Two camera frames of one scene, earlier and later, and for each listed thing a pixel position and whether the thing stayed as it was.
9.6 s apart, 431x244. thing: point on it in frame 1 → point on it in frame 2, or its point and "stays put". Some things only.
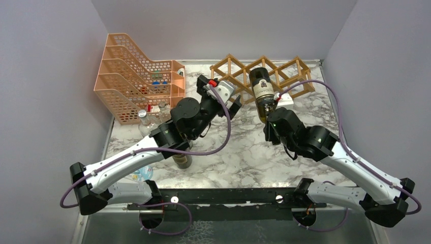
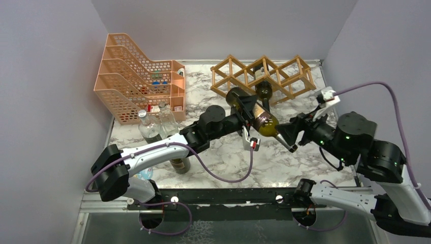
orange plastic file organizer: x=129 y=82 stays put
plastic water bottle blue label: x=143 y=174 stays put
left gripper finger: x=235 y=108 → x=247 y=103
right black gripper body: x=271 y=133 → x=314 y=130
